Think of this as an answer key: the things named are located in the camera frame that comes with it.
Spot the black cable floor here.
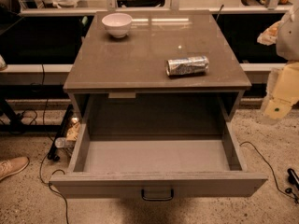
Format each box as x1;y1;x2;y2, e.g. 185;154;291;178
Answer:
238;140;299;203
38;63;70;224

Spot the black plug device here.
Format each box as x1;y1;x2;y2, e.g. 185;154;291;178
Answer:
287;168;299;190

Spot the black drawer handle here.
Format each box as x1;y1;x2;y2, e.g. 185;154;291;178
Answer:
140;189;174;202

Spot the clutter beside cabinet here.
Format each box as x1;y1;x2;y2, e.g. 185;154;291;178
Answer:
47;105;81;161

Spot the tan shoe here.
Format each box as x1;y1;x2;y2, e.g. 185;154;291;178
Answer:
0;157;29;181

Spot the black cable right floor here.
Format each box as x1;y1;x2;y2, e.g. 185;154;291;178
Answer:
238;140;299;203

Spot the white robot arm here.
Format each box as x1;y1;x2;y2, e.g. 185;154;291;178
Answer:
257;1;299;124

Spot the black cable left floor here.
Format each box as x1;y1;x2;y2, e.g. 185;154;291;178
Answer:
38;63;70;224

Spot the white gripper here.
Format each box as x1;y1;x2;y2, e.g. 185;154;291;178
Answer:
257;21;299;125

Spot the grey drawer cabinet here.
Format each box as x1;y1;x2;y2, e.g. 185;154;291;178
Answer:
64;10;250;113

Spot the white ceramic bowl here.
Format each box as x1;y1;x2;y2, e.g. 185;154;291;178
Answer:
102;13;133;38

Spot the open grey top drawer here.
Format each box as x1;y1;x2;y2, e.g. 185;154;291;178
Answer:
50;93;269;200

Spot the silver blue redbull can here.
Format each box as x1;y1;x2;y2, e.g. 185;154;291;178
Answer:
165;56;209;77

